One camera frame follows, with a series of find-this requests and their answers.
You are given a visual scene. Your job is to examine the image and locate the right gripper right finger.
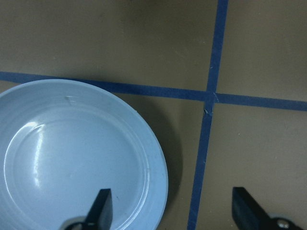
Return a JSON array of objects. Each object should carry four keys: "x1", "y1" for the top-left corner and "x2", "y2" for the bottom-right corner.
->
[{"x1": 232, "y1": 187, "x2": 301, "y2": 230}]

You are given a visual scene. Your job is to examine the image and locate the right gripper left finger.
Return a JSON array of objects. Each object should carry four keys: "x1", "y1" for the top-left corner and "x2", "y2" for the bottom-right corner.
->
[{"x1": 62, "y1": 188, "x2": 113, "y2": 230}]

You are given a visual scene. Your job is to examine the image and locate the blue plate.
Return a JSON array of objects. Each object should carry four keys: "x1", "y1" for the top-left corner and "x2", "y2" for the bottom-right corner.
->
[{"x1": 0, "y1": 80, "x2": 168, "y2": 230}]

